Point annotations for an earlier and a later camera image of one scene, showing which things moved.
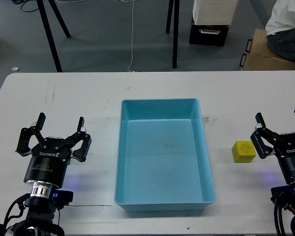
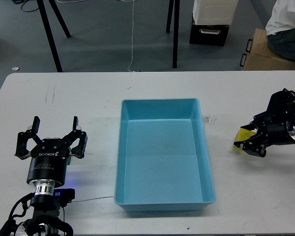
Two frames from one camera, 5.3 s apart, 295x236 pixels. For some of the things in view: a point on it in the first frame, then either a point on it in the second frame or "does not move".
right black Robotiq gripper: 291,151 -> 277,132
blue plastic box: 163,163 does not move
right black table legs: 176,28 does not move
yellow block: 243,151 -> 243,134
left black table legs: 41,6 does not move
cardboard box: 261,57 does not move
